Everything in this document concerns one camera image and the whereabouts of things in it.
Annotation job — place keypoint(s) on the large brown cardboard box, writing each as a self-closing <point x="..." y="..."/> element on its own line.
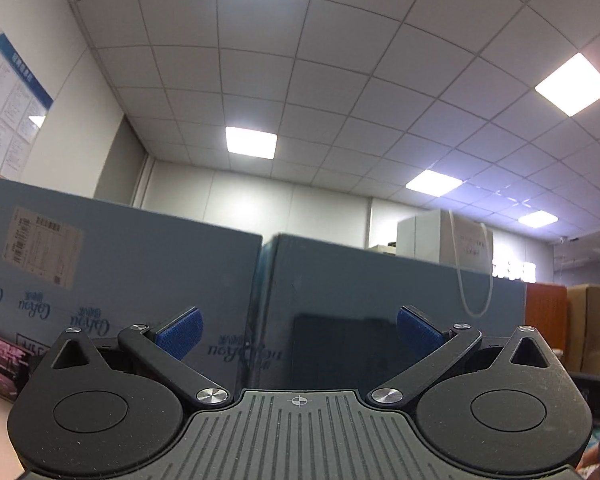
<point x="592" y="325"/>

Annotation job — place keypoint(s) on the white paper bag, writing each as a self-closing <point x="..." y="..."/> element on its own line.
<point x="430" y="237"/>

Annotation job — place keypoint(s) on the large blue cardboard box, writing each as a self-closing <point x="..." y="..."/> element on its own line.
<point x="340" y="280"/>

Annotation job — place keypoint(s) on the pink printed box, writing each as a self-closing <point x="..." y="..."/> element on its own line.
<point x="2" y="360"/>

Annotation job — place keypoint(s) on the wall poster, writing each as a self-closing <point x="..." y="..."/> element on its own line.
<point x="7" y="90"/>

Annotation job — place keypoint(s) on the dark flat box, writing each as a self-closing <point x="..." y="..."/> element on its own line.
<point x="347" y="345"/>

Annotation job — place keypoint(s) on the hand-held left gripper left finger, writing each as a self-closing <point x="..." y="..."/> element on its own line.
<point x="180" y="332"/>

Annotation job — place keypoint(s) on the ceiling light panel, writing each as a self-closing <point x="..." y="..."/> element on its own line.
<point x="251" y="141"/>
<point x="572" y="85"/>
<point x="538" y="218"/>
<point x="434" y="183"/>

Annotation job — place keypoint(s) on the orange panel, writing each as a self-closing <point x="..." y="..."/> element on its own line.
<point x="545" y="315"/>

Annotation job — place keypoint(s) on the blue cardboard box with label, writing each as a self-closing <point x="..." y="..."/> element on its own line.
<point x="130" y="260"/>

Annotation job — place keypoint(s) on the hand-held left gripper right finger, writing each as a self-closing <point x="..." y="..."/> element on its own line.
<point x="420" y="332"/>

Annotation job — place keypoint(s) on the black desk object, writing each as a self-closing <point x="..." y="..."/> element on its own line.
<point x="597" y="397"/>

